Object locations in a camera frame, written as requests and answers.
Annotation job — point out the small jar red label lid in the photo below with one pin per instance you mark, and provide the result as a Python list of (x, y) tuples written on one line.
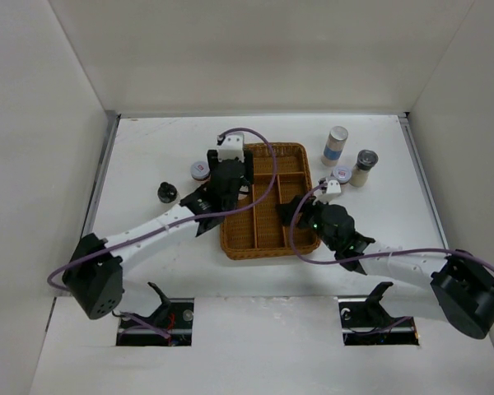
[(200, 171)]

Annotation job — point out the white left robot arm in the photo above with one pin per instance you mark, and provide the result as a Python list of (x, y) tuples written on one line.
[(95, 276)]

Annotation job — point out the black cap pepper grinder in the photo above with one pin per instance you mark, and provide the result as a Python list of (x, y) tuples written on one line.
[(167, 193)]

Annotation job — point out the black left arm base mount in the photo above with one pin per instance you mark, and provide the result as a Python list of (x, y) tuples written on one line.
[(174, 316)]

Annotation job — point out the brown wicker divided basket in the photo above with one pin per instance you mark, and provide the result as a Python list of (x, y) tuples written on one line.
[(259, 232)]

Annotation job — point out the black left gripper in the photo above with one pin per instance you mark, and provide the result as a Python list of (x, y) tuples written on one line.
[(247, 178)]

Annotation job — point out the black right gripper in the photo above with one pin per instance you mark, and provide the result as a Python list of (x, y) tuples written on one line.
[(286, 210)]

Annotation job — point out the grey lid salt grinder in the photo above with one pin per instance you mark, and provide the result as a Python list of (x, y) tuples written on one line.
[(366, 161)]

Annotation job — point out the metal table edge rail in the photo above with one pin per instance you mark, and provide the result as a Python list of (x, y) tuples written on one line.
[(109, 136)]

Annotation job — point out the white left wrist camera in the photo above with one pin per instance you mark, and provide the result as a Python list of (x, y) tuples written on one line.
[(231, 147)]

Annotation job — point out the silver lid blue label bottle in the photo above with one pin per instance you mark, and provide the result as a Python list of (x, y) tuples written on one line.
[(333, 148)]

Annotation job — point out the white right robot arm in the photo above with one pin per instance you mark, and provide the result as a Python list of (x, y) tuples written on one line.
[(441, 284)]

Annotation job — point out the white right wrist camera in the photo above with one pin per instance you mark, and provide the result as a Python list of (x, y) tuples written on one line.
[(329, 189)]

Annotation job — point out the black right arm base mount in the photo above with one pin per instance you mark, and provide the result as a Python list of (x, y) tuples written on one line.
[(366, 323)]

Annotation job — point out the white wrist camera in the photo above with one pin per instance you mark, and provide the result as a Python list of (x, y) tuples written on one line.
[(231, 147), (329, 189)]

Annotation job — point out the small jar red label right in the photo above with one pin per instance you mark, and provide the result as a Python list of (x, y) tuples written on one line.
[(342, 174)]

